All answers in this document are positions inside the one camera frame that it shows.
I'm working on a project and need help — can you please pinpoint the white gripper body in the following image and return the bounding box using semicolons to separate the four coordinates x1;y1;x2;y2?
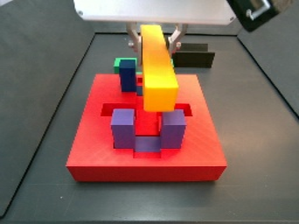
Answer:
74;0;236;25

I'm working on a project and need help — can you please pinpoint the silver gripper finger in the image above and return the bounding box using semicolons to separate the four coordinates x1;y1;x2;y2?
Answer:
169;24;189;54
126;22;142;60

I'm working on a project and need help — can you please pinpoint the yellow long block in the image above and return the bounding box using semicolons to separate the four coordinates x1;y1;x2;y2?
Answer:
142;24;180;112

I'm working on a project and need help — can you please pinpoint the red slotted board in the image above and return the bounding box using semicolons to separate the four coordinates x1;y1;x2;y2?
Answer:
67;74;228;182

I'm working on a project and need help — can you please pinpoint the green stepped block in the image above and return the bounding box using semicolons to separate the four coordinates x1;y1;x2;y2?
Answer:
114;58;174;75

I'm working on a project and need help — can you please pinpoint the dark blue U block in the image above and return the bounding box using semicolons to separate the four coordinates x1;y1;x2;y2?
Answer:
119;59;143;96

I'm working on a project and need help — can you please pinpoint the purple U block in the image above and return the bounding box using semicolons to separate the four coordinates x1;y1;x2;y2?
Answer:
111;108;188;152

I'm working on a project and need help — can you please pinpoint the black angle bracket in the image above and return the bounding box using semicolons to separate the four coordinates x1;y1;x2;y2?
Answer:
173;43;216;68

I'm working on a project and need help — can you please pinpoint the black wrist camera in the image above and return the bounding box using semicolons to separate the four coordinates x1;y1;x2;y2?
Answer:
228;0;296;32

